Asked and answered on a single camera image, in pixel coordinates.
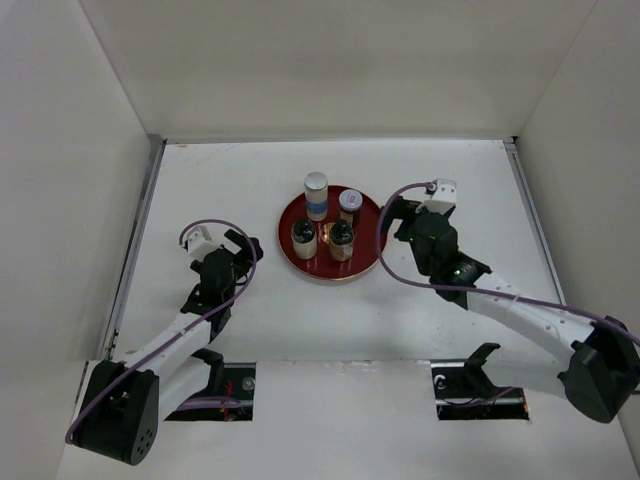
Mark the black-capped tan shaker bottle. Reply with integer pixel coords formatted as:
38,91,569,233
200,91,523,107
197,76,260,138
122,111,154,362
329,219,354,262

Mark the red round lacquer tray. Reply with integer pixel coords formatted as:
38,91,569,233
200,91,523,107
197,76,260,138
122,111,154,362
277,185,381,281

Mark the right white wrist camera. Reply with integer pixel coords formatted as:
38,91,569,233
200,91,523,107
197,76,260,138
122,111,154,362
422,178,457,215

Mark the tall bottle silver cap blue label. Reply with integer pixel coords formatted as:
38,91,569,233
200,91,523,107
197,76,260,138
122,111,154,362
304,172,328,222

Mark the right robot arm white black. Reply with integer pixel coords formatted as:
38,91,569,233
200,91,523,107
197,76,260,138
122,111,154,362
377,195,639,424

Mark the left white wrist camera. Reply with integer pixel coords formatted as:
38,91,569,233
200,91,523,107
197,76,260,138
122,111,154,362
183,225,221,262

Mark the short jar red-white lid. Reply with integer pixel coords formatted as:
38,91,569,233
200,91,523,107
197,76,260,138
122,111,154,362
338,189,363,226

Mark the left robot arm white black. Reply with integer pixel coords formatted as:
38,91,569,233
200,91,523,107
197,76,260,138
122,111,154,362
65,223,264,466

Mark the metal table rail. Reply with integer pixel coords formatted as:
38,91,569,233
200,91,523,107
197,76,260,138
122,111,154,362
99,134,166,356
503,137,555,276

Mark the black-capped white shaker bottle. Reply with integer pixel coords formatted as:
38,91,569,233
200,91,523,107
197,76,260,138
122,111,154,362
291,218,317,260

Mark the left metal table rail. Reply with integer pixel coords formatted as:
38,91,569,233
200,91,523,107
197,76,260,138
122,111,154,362
99,134,166,356

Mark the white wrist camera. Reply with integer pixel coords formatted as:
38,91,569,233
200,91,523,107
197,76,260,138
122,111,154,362
183,225,221,262
422,178,457,215

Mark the right metal table rail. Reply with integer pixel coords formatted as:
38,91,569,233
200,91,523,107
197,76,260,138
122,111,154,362
503,137,555,276

